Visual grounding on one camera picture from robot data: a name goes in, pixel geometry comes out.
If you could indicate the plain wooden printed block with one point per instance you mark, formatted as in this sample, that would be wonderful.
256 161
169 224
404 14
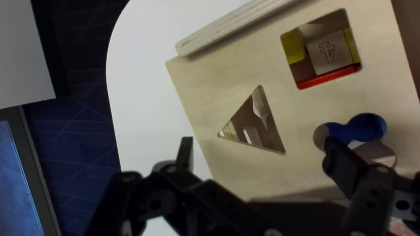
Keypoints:
328 51

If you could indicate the yellow block inside box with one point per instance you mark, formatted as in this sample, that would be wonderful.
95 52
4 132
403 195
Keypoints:
292 47

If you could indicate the grey-framed blue screen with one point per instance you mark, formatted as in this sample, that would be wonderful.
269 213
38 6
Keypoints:
13 183

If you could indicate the white board panel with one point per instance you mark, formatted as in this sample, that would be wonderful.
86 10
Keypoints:
21 47

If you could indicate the blue clover-shaped block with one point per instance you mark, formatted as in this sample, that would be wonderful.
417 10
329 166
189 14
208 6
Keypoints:
358 127

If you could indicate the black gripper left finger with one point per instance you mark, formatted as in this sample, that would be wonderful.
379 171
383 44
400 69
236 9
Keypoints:
174 196

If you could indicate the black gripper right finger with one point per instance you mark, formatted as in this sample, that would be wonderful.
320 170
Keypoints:
371 191

